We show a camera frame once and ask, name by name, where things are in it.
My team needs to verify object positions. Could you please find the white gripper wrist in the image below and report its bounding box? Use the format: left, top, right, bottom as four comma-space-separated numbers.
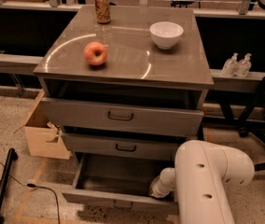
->
148, 176, 170, 199

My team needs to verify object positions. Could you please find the grey bottom drawer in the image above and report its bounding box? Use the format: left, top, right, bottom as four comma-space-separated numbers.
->
63, 154, 178, 215

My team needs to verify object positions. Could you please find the grey drawer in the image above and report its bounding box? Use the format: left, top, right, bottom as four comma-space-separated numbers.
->
62, 133, 179, 161
41, 97, 202, 136
63, 154, 178, 215

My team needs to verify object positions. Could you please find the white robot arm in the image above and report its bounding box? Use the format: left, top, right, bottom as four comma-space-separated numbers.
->
148, 140, 255, 224

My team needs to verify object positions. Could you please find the grey middle drawer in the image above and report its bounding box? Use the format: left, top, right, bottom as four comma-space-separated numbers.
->
62, 133, 179, 161

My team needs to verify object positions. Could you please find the grey top drawer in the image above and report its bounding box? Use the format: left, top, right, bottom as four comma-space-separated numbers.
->
41, 97, 202, 136

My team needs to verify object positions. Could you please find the grey drawer cabinet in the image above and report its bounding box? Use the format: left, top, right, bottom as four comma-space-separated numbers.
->
33, 5, 215, 163

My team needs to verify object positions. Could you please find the cardboard box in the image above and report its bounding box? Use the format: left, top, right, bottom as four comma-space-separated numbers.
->
15, 90, 71, 160

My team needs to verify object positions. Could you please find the clear pump bottle left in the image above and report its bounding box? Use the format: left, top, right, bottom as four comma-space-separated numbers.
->
222, 53, 238, 77

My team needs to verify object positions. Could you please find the clear pump bottle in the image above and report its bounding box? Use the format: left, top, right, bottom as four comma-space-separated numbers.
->
234, 53, 251, 77
222, 53, 238, 77

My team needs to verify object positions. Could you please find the clear pump bottle right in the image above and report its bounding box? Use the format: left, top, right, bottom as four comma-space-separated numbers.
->
234, 53, 251, 77

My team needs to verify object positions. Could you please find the red apple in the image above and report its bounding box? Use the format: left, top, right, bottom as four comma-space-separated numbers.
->
83, 42, 107, 66

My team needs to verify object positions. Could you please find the white bowl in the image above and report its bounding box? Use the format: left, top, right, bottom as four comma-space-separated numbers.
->
149, 21, 184, 49

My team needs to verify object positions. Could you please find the black stand leg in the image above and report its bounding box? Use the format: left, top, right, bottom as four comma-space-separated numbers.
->
0, 148, 18, 224

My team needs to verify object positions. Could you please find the patterned drink can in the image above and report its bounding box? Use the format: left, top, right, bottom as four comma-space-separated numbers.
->
94, 0, 111, 24

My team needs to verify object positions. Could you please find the black floor cable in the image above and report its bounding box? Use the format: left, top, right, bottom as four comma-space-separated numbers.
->
0, 148, 62, 224

